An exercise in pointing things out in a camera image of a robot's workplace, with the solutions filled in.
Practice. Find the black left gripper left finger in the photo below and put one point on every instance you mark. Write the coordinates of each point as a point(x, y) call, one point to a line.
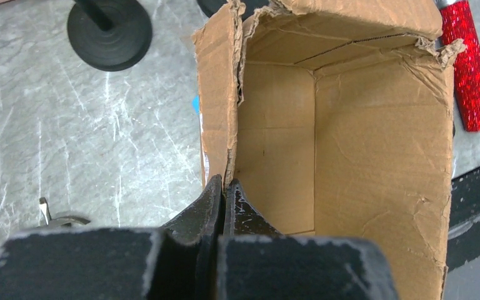
point(174, 261)

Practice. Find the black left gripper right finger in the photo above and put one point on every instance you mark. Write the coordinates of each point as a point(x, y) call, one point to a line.
point(256, 261)

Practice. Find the blue toy microphone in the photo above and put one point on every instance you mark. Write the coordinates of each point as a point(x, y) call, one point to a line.
point(195, 104)

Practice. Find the brown cardboard box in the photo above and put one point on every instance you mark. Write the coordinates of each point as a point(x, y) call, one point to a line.
point(337, 117)

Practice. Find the shock mount desk stand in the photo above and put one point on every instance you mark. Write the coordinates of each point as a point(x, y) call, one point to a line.
point(109, 35)

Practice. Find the red glitter microphone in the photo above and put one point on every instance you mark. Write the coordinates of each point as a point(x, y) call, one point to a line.
point(458, 23)

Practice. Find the clip mount desk stand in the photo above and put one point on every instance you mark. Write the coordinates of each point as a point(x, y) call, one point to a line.
point(210, 7)

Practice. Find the claw hammer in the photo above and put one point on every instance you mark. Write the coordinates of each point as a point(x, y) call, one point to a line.
point(66, 221)

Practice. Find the yellow black screwdriver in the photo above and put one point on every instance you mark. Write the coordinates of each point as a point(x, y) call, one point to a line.
point(44, 208)

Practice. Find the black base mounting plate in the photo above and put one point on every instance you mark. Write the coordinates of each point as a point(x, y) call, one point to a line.
point(463, 243)

